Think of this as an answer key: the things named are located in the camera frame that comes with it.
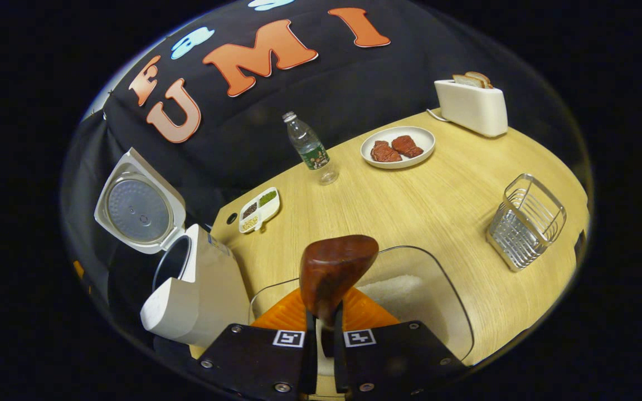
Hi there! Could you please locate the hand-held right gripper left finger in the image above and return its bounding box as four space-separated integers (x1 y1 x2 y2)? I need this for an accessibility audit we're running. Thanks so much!
195 287 319 399

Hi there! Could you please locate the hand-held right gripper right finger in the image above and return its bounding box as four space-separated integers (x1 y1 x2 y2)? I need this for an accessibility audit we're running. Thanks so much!
332 287 467 399

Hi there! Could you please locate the white rice cooker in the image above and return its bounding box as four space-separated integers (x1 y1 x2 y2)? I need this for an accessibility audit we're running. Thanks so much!
93 146 252 349

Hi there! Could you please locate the brown wooden spoon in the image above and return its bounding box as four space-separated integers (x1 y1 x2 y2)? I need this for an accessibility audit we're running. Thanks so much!
299 234 380 357

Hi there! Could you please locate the metal wire chopstick holder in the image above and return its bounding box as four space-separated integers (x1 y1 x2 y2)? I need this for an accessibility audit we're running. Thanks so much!
486 173 568 272

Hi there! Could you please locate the clear rice container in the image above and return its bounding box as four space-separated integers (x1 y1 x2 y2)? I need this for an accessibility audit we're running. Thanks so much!
248 245 475 363

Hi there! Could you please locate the white divided condiment dish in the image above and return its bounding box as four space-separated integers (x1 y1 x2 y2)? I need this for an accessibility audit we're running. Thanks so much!
238 187 281 234

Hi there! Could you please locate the white round plate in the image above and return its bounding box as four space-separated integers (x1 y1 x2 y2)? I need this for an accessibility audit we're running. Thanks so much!
359 125 436 170

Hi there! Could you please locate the red meat piece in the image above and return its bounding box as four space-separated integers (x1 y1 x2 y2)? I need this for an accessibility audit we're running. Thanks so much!
391 135 425 159
369 140 403 164

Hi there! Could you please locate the clear plastic water bottle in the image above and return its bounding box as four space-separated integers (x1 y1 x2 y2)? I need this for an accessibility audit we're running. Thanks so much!
281 110 340 186

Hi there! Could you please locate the white toaster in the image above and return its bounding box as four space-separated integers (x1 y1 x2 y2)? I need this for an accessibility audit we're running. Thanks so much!
434 79 509 138

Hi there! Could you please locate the black backdrop cloth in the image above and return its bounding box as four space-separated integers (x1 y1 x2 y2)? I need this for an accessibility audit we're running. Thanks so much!
60 0 592 279

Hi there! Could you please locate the toast bread slice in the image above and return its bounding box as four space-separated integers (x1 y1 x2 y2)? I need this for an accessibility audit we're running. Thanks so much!
452 74 487 89
464 71 494 89

